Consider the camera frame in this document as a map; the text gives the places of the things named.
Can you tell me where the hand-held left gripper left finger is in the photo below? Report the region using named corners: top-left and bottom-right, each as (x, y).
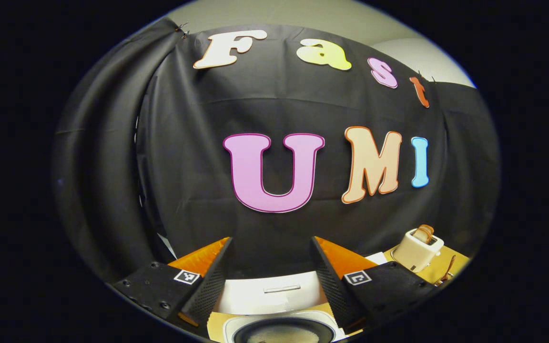
top-left (112, 236), bottom-right (234, 337)

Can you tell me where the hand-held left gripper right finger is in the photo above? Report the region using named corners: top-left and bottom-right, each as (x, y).
top-left (310, 235), bottom-right (440, 335)

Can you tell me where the white rice cooker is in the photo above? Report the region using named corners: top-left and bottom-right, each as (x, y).
top-left (215, 271), bottom-right (349, 343)

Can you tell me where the white rice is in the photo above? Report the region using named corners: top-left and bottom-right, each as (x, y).
top-left (246, 326), bottom-right (320, 343)

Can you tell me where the brown wooden spoon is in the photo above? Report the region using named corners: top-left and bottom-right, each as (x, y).
top-left (439, 255), bottom-right (457, 285)

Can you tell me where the white toaster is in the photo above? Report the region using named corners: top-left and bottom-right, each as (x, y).
top-left (391, 229), bottom-right (445, 273)

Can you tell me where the black backdrop cloth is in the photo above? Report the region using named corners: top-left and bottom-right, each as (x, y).
top-left (51, 18), bottom-right (501, 286)

